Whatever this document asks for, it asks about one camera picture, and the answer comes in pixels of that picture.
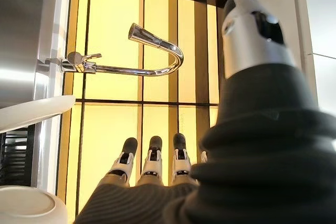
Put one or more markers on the chrome gooseneck kitchen faucet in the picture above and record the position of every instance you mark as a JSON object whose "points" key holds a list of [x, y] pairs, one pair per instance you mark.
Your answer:
{"points": [[131, 71]]}

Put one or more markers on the white round plate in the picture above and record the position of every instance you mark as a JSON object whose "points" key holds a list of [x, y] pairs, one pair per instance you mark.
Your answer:
{"points": [[23, 205], [31, 113]]}

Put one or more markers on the black dish drying rack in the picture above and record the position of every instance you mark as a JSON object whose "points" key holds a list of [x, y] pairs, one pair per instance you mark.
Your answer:
{"points": [[15, 155]]}

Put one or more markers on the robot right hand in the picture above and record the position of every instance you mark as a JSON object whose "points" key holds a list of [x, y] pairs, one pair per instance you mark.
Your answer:
{"points": [[262, 155]]}

